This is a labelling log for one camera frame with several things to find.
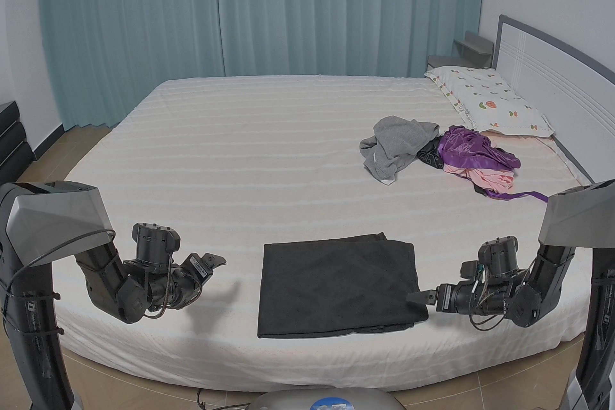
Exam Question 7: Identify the pink garment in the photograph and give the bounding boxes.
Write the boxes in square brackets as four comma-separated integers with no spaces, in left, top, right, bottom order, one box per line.
[442,165,516,197]

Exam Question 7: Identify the purple garment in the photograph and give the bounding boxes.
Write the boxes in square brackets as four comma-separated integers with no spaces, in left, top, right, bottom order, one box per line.
[438,126,549,202]

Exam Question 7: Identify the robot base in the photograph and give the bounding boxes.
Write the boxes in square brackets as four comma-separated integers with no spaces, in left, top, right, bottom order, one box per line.
[247,389,399,410]

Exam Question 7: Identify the white printed pillow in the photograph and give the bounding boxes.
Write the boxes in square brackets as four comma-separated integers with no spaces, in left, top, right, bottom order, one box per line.
[424,66,555,139]

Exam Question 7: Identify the shiny black garment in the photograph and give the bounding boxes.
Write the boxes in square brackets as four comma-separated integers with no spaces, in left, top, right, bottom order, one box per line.
[416,136,445,171]

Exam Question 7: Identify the grey garment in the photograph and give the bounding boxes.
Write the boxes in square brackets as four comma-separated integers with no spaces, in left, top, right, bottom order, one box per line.
[359,115,441,185]

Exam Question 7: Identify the bed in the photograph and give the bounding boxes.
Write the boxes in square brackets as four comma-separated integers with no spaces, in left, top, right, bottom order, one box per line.
[48,14,615,392]

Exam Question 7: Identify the grey bedside table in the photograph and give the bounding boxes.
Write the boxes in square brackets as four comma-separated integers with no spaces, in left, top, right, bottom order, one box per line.
[427,31,495,70]

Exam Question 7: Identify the black chest of drawers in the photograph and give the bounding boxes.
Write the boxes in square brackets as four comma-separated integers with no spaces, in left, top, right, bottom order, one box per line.
[0,101,35,180]

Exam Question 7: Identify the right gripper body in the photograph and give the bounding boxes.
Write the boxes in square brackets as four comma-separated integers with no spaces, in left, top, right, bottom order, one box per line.
[435,281,487,316]

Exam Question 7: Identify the black T-shirt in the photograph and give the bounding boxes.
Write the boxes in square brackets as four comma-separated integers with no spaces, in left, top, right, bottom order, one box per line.
[257,233,430,339]

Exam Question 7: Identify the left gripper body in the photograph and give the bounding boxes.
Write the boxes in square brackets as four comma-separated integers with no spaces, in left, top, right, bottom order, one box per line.
[159,253,213,309]

